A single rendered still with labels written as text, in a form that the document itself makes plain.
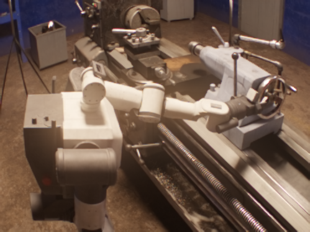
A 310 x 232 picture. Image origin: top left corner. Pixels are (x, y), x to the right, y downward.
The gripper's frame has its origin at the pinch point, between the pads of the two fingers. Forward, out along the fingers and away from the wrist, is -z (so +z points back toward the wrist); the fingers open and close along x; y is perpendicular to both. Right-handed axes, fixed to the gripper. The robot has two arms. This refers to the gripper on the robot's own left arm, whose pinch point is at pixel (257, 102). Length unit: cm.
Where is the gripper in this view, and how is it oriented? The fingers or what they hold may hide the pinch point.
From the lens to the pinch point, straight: 141.5
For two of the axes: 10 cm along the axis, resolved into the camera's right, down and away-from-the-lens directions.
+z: -8.8, 2.8, -3.7
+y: -0.2, -8.2, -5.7
